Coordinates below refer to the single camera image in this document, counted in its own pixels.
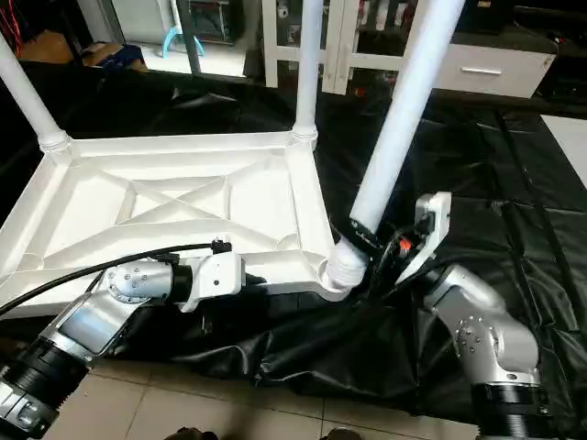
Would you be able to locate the white plastic table top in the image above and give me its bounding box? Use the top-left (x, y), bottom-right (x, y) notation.
top-left (0, 128), bottom-right (354, 317)

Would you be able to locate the black work mat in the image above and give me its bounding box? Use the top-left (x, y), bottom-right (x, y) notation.
top-left (0, 64), bottom-right (587, 427)

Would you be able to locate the dark robot left foot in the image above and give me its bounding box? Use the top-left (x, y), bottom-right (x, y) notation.
top-left (172, 426), bottom-right (223, 440)

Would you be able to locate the dark robot foot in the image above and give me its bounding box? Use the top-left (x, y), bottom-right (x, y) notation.
top-left (172, 426), bottom-right (223, 440)
top-left (323, 428), bottom-right (371, 440)

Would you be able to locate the dark robot right foot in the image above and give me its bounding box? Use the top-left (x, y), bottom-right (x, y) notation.
top-left (323, 428), bottom-right (371, 440)

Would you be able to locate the white glass-door cabinet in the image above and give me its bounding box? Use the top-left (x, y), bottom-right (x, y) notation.
top-left (261, 0), bottom-right (432, 97)

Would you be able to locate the white low drawer unit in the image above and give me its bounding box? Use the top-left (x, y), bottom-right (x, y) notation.
top-left (429, 41), bottom-right (559, 100)

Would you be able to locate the white sheet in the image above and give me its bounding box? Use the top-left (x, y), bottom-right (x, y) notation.
top-left (541, 115), bottom-right (587, 189)

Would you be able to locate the grey metal pole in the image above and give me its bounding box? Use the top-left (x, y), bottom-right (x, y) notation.
top-left (180, 0), bottom-right (206, 76)

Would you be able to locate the light blue hose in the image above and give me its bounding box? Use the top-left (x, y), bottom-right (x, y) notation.
top-left (161, 0), bottom-right (205, 61)

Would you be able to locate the red wire bundle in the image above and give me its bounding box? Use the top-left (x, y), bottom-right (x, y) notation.
top-left (0, 0), bottom-right (28, 56)

